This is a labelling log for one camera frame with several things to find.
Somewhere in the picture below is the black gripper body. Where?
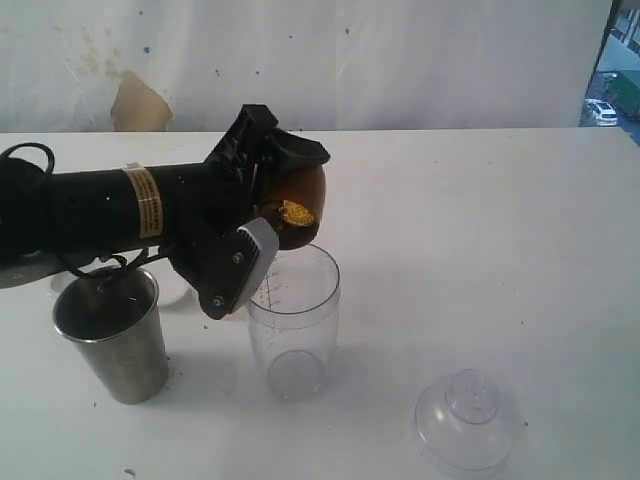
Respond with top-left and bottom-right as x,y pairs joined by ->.
164,103 -> 279,261

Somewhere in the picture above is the brown wooden bowl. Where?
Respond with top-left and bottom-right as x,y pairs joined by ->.
258,166 -> 326,251

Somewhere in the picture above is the stainless steel cup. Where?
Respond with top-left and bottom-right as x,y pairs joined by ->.
52,267 -> 169,405

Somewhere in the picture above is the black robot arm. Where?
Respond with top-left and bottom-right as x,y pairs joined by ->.
1,105 -> 330,306

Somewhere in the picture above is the clear plastic shaker body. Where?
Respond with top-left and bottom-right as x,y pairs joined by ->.
247,244 -> 341,402

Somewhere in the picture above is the clear dome lid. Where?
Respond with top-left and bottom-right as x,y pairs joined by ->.
414,369 -> 523,472

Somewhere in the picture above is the white rectangular tray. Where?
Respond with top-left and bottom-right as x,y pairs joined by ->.
49,266 -> 190,308

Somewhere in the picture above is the green container outside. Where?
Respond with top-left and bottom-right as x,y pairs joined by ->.
605,70 -> 639,120

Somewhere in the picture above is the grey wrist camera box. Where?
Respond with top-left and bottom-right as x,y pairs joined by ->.
172,215 -> 280,321

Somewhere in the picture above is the black metal frame post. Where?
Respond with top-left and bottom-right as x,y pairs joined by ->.
574,0 -> 624,129

